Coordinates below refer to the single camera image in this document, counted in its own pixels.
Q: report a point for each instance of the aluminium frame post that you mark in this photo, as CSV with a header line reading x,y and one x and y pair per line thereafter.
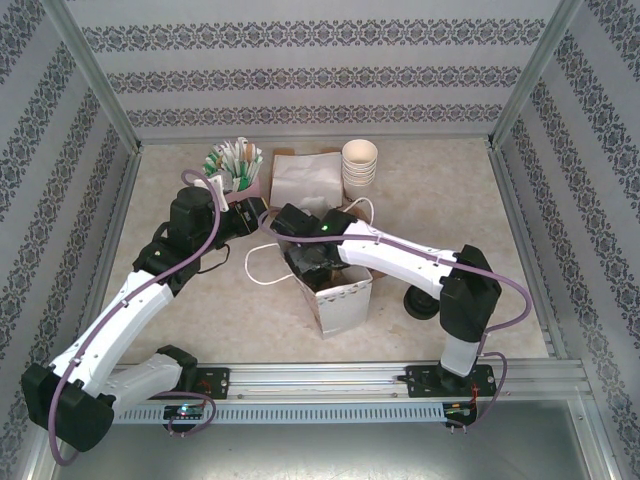
x,y
90,70
537,70

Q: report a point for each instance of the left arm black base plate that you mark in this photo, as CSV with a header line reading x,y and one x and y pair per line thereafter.
x,y
217,382

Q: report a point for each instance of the white paper cup stack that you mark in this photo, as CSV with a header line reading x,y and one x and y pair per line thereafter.
x,y
359,152

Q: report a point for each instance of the aluminium side rail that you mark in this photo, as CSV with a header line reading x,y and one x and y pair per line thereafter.
x,y
515,215
119,215

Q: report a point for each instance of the white paper napkin stack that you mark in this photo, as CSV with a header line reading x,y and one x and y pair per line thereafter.
x,y
310,172

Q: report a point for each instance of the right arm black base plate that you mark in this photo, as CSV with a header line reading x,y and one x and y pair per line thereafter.
x,y
420,382

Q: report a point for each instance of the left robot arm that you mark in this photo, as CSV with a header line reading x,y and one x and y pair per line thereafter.
x,y
115,325

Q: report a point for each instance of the grey metal sheet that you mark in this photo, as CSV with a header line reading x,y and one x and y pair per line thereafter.
x,y
320,455

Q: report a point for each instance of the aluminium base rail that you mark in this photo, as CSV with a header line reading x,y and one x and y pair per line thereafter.
x,y
320,380

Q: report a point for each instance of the cartoon print paper gift bag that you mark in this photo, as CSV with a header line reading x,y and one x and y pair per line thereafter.
x,y
345,310

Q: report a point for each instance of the black cup lid stack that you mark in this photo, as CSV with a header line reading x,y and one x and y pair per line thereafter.
x,y
420,305

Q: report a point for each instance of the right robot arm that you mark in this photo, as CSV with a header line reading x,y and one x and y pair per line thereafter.
x,y
400,255

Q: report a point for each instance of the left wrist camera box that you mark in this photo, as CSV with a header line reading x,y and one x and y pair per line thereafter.
x,y
220,181

